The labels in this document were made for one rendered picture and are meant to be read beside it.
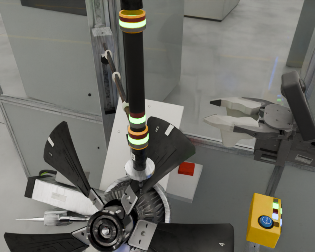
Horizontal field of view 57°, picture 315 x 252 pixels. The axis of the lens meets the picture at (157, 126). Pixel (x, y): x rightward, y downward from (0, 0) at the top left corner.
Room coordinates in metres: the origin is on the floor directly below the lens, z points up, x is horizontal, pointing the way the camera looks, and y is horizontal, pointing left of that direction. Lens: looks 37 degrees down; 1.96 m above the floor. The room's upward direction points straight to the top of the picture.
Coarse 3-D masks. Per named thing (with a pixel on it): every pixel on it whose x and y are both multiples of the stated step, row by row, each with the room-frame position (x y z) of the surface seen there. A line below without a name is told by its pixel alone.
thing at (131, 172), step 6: (126, 138) 0.53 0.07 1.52; (132, 162) 0.50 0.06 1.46; (150, 162) 0.50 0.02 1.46; (126, 168) 0.48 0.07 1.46; (132, 168) 0.48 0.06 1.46; (150, 168) 0.48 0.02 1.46; (126, 174) 0.47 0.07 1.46; (132, 174) 0.47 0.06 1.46; (138, 174) 0.47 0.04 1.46; (144, 174) 0.47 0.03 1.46; (150, 174) 0.47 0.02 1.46
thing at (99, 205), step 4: (92, 192) 0.58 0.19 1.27; (88, 196) 0.61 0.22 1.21; (92, 196) 0.59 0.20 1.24; (96, 196) 0.57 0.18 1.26; (92, 200) 0.60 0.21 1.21; (96, 200) 0.57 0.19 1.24; (96, 204) 0.58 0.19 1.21; (100, 204) 0.56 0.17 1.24; (96, 208) 0.59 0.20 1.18; (100, 208) 0.56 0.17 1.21
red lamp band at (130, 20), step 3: (144, 15) 0.49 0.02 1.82; (120, 18) 0.48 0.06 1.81; (123, 18) 0.47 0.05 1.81; (126, 18) 0.47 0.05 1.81; (129, 18) 0.47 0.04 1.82; (132, 18) 0.47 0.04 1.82; (135, 18) 0.47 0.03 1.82; (138, 18) 0.47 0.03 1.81; (141, 18) 0.48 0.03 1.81; (144, 18) 0.48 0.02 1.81; (123, 21) 0.47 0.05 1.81; (126, 21) 0.47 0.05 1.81; (129, 21) 0.47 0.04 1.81; (132, 21) 0.47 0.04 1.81; (135, 21) 0.47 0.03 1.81; (138, 21) 0.47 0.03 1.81
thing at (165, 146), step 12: (156, 120) 0.73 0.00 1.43; (180, 132) 0.64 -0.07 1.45; (156, 144) 0.65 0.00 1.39; (168, 144) 0.63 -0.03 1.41; (180, 144) 0.61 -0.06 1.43; (192, 144) 0.60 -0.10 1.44; (156, 156) 0.62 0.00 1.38; (168, 156) 0.60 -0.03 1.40; (180, 156) 0.58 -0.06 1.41; (156, 168) 0.58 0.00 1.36; (168, 168) 0.57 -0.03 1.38; (132, 180) 0.61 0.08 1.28; (144, 180) 0.57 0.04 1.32; (156, 180) 0.55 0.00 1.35; (144, 192) 0.54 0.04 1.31
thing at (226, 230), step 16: (160, 224) 0.52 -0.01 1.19; (176, 224) 0.52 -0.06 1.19; (192, 224) 0.52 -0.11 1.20; (208, 224) 0.51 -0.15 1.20; (224, 224) 0.50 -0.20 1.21; (160, 240) 0.47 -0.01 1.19; (176, 240) 0.47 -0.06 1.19; (192, 240) 0.46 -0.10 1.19; (208, 240) 0.46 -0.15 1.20; (224, 240) 0.46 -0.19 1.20
